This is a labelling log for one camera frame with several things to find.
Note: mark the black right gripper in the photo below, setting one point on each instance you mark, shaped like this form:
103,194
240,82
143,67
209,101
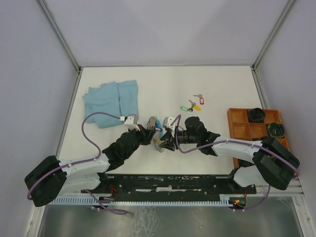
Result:
169,140

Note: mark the metal key organizer blue handle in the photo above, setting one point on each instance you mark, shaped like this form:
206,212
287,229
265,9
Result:
154,121

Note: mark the key yellow tag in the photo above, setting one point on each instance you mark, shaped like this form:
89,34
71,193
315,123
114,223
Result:
194,106

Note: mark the key green tag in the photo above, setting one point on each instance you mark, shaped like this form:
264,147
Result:
183,108

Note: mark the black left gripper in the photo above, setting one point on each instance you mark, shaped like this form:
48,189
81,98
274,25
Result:
146,135

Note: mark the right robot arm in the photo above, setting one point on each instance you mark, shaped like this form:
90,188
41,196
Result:
271,163

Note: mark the loose key red tag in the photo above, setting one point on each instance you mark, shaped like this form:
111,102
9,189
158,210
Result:
201,99

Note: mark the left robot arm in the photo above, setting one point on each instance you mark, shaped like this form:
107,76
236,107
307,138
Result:
53,177

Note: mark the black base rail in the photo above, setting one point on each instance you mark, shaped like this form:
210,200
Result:
179,187

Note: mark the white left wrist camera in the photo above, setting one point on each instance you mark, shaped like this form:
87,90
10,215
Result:
130,122

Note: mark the orange compartment tray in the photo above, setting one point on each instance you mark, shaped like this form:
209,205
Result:
240,127

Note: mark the light blue folded cloth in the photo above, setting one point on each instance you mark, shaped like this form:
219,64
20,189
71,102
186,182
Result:
115,98

